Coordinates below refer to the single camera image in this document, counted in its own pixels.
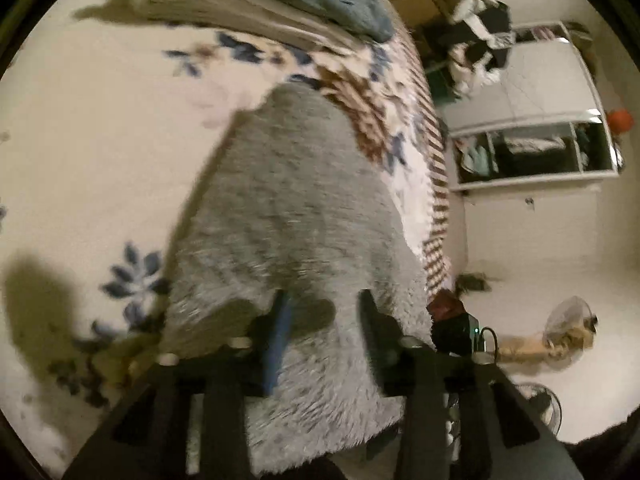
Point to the grey fluffy blanket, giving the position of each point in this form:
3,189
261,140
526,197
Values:
300,200

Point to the brown checkered blanket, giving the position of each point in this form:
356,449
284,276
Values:
435,160

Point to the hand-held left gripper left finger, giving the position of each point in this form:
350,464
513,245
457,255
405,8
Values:
277,340

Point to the white wardrobe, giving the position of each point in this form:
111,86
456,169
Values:
540,85

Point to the orange ball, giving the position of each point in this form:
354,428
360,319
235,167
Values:
620,121

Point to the floor fan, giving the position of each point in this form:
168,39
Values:
542,405
570,320

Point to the pile of clothes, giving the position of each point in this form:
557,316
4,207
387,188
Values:
475,35

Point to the folded grey cloth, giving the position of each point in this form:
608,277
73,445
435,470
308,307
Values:
210,5

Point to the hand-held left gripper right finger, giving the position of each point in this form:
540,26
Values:
375,340

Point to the floral bedsheet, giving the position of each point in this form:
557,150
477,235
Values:
100,160

